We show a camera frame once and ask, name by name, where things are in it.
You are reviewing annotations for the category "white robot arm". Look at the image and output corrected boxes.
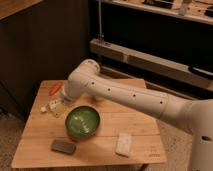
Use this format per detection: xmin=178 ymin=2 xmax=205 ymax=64
xmin=61 ymin=59 xmax=213 ymax=171

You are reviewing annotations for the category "white sponge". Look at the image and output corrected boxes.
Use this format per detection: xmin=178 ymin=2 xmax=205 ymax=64
xmin=115 ymin=133 xmax=132 ymax=157

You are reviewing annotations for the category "small white cube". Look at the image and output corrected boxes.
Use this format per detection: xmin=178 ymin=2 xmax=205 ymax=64
xmin=40 ymin=106 xmax=47 ymax=113

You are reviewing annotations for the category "orange carrot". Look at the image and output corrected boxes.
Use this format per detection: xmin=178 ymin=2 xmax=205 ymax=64
xmin=49 ymin=82 xmax=62 ymax=96

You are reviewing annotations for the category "green bowl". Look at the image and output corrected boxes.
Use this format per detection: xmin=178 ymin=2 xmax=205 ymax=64
xmin=65 ymin=106 xmax=100 ymax=140

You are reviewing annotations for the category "wooden table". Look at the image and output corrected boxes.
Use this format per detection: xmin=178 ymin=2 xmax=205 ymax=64
xmin=12 ymin=80 xmax=166 ymax=168

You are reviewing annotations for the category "dark wooden cabinet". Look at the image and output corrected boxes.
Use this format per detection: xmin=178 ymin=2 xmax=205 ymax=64
xmin=0 ymin=0 xmax=89 ymax=115

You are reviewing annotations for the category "wooden shelf rack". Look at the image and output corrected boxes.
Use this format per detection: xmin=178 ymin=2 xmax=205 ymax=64
xmin=89 ymin=0 xmax=213 ymax=99

